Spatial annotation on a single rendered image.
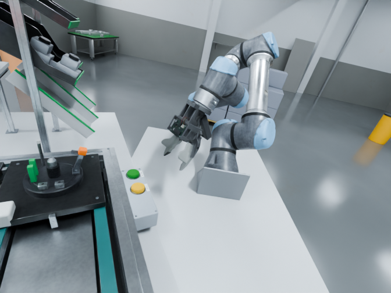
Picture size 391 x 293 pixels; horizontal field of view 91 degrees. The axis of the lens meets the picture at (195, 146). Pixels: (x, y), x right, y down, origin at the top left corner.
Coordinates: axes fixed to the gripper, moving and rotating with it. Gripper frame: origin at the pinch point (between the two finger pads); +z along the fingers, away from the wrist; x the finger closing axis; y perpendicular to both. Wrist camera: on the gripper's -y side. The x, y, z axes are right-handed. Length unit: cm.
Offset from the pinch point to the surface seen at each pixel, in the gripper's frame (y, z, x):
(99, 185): 17.0, 15.6, -6.1
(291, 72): -800, -369, -336
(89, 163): 16.1, 15.2, -18.1
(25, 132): 23, 31, -67
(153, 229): 2.8, 20.6, 9.2
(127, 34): -348, -144, -843
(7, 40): 42, -8, -38
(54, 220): 27.4, 22.5, -1.0
